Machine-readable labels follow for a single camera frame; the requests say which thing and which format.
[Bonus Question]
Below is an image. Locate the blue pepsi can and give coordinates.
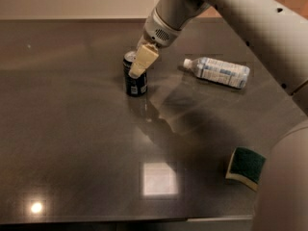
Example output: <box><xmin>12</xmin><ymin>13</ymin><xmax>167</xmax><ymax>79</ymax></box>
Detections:
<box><xmin>123</xmin><ymin>51</ymin><xmax>147</xmax><ymax>96</ymax></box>

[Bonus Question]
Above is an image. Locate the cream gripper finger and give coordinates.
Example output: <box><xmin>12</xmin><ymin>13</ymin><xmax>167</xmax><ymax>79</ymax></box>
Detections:
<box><xmin>129</xmin><ymin>43</ymin><xmax>159</xmax><ymax>79</ymax></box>
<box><xmin>136</xmin><ymin>36</ymin><xmax>149</xmax><ymax>50</ymax></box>

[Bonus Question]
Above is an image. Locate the clear plastic water bottle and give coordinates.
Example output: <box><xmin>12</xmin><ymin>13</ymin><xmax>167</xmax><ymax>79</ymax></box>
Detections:
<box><xmin>183</xmin><ymin>57</ymin><xmax>250</xmax><ymax>90</ymax></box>

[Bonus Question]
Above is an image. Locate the green and yellow sponge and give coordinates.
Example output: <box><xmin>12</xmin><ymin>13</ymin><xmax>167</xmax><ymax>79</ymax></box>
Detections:
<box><xmin>225</xmin><ymin>147</ymin><xmax>266</xmax><ymax>192</ymax></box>

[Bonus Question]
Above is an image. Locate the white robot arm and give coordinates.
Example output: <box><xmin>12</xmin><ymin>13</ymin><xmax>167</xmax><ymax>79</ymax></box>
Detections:
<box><xmin>129</xmin><ymin>0</ymin><xmax>308</xmax><ymax>231</ymax></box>

